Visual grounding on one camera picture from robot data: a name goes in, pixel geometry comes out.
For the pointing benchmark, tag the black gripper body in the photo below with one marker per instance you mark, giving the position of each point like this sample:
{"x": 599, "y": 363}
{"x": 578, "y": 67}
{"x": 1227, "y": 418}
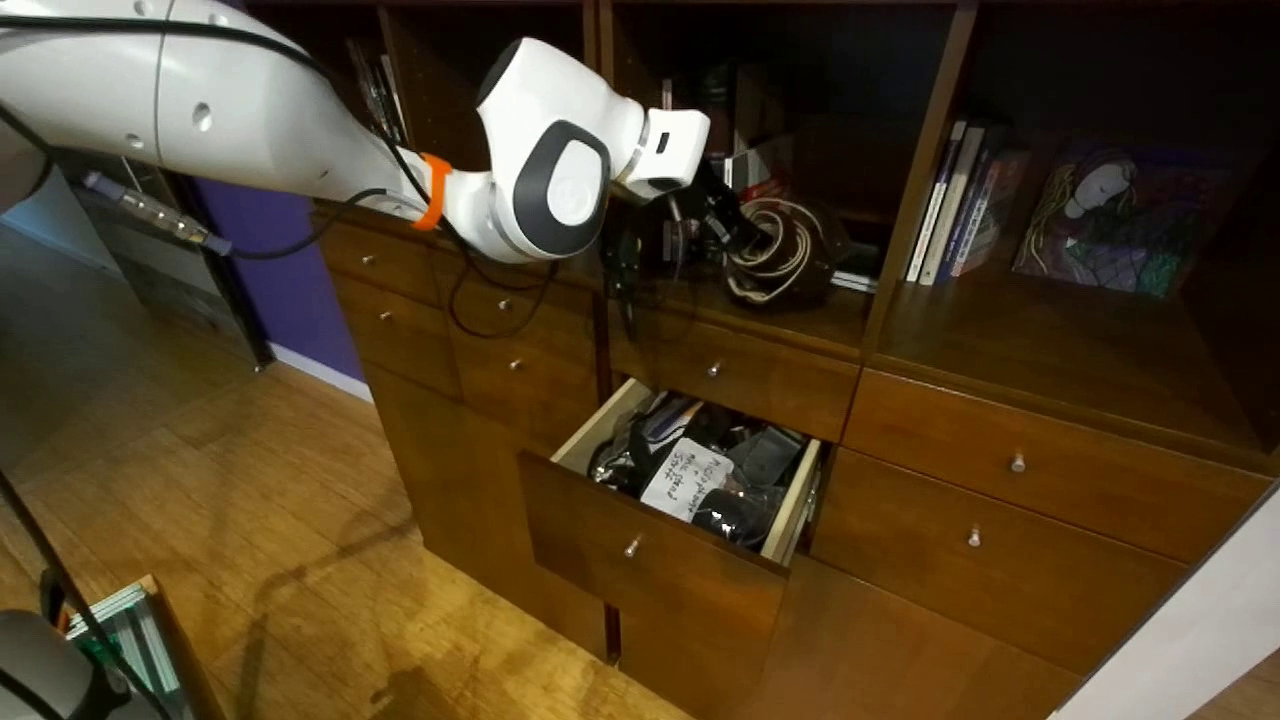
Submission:
{"x": 666, "y": 242}

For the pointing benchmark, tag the white upright book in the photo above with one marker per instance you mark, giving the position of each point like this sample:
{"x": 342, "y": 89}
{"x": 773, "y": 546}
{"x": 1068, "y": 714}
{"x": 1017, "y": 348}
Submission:
{"x": 933, "y": 200}

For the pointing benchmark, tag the white handwritten paper note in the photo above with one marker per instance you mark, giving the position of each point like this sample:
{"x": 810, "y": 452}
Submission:
{"x": 687, "y": 483}

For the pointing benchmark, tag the small metal drawer knob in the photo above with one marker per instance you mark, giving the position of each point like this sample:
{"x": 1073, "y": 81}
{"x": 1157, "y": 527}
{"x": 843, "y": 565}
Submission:
{"x": 384, "y": 318}
{"x": 713, "y": 369}
{"x": 515, "y": 363}
{"x": 1017, "y": 460}
{"x": 635, "y": 546}
{"x": 973, "y": 538}
{"x": 504, "y": 306}

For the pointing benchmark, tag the row of books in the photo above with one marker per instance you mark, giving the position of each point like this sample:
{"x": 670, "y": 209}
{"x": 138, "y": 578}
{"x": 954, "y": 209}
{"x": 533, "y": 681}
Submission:
{"x": 961, "y": 206}

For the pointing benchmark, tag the brown wooden shelf cabinet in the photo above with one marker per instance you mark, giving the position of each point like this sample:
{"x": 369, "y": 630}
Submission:
{"x": 1064, "y": 483}

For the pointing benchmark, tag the gray round object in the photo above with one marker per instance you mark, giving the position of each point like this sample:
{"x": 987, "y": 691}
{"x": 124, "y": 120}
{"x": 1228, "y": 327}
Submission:
{"x": 32, "y": 673}

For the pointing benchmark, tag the brown leather belt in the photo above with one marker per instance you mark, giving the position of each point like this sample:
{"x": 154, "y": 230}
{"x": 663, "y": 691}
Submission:
{"x": 787, "y": 255}

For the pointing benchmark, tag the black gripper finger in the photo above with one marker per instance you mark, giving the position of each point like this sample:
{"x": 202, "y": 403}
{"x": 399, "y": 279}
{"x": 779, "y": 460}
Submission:
{"x": 728, "y": 273}
{"x": 727, "y": 209}

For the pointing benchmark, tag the gray metal bar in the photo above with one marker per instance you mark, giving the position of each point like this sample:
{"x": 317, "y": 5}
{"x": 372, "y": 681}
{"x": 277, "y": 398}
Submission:
{"x": 154, "y": 209}

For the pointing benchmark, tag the small white flat object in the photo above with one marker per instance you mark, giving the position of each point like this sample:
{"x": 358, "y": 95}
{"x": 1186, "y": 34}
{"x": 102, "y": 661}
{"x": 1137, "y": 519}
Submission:
{"x": 853, "y": 281}

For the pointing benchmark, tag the open wooden drawer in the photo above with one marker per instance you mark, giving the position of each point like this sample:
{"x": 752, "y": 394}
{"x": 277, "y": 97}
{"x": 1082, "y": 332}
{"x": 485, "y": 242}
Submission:
{"x": 600, "y": 527}

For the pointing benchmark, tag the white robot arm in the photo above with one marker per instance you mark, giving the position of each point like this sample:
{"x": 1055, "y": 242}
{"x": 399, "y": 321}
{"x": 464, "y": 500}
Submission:
{"x": 265, "y": 120}

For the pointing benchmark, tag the green and white box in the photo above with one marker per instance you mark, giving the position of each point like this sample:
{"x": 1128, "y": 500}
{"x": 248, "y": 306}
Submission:
{"x": 124, "y": 647}

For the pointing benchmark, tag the books on left shelf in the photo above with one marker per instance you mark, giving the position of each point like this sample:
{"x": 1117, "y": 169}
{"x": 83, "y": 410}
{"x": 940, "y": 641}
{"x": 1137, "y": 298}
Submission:
{"x": 384, "y": 84}

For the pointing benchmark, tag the glossy black package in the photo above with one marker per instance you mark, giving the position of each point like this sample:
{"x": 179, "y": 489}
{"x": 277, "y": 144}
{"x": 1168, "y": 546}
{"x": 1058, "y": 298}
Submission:
{"x": 612, "y": 466}

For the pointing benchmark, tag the white panel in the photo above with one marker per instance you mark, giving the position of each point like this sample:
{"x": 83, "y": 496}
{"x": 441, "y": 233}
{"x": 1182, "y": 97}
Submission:
{"x": 1186, "y": 626}

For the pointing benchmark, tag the black pouch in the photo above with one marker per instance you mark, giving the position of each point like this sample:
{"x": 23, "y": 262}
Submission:
{"x": 765, "y": 452}

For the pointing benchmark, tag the dark upright book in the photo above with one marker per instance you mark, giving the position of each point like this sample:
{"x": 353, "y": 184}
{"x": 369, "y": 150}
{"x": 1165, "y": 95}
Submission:
{"x": 1001, "y": 213}

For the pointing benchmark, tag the colourful picture book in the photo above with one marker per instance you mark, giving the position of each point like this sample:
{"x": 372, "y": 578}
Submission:
{"x": 1120, "y": 224}

